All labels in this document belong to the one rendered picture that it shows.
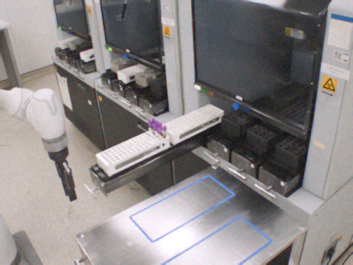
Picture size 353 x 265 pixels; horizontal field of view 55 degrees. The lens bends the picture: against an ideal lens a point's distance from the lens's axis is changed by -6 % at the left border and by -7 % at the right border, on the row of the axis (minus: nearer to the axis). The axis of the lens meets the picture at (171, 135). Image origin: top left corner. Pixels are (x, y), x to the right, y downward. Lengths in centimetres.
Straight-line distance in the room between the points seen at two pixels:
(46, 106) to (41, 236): 140
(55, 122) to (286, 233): 81
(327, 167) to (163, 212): 60
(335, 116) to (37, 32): 416
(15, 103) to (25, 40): 358
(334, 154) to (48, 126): 96
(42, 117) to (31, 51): 373
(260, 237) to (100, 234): 50
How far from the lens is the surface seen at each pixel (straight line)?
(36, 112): 119
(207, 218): 118
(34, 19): 484
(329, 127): 126
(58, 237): 239
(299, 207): 138
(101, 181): 140
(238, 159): 149
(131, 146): 146
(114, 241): 114
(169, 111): 195
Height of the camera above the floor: 166
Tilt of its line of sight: 32 degrees down
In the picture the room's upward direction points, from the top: 5 degrees counter-clockwise
